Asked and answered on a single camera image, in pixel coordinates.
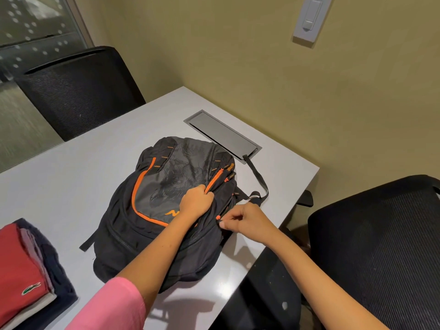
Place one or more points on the person's left pink sleeve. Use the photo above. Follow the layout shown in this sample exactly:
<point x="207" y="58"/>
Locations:
<point x="110" y="305"/>

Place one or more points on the person's left hand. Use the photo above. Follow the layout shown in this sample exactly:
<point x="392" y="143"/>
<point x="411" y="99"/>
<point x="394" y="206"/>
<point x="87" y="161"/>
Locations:
<point x="196" y="202"/>

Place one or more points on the black mesh office chair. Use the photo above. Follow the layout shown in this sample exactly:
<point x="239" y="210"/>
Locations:
<point x="79" y="92"/>

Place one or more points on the white wall switch panel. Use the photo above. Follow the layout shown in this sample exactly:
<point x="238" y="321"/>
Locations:
<point x="311" y="18"/>

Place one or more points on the person's right hand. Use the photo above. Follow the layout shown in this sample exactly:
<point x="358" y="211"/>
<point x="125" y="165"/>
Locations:
<point x="247" y="221"/>

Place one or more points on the navy blue hoodie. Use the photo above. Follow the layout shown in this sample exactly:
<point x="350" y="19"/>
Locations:
<point x="58" y="278"/>

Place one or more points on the person's right forearm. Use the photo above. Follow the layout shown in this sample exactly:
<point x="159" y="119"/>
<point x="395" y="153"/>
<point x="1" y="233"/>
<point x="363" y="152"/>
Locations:
<point x="319" y="288"/>

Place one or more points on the red garment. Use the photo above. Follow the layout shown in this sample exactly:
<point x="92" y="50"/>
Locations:
<point x="19" y="268"/>

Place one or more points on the black orange backpack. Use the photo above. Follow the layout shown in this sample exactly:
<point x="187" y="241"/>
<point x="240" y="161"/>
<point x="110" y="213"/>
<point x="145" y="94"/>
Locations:
<point x="154" y="189"/>

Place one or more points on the black swivel office chair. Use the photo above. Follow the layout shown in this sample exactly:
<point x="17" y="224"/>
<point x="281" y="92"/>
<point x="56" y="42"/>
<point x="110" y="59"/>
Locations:
<point x="378" y="244"/>

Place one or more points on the person's left forearm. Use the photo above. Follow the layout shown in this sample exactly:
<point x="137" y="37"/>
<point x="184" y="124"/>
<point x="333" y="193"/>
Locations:
<point x="154" y="254"/>

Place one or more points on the mauve striped t-shirt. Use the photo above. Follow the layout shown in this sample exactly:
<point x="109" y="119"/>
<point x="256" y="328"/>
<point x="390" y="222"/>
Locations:
<point x="36" y="250"/>

